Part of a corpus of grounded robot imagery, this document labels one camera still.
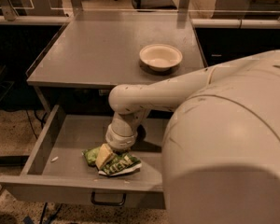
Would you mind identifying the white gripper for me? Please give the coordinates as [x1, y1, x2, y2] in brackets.
[95, 126, 137, 170]

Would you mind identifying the green jalapeno chip bag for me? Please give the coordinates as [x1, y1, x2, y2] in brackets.
[82, 147, 142, 176]

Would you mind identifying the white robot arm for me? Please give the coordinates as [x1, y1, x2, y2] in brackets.
[105, 50, 280, 224]

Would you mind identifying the grey open drawer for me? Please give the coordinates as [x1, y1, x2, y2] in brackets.
[0, 105, 167, 209]

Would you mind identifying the grey cabinet table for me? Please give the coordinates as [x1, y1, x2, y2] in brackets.
[25, 9, 214, 117]

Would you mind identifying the black drawer handle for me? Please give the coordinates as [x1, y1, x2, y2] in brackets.
[91, 191, 126, 206]

